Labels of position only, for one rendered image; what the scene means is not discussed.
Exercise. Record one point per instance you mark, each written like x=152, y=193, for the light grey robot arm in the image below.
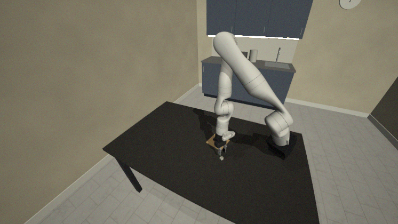
x=233, y=60

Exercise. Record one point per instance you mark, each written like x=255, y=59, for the tan square mat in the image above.
x=211, y=142

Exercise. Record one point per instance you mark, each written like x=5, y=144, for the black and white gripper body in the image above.
x=222, y=135

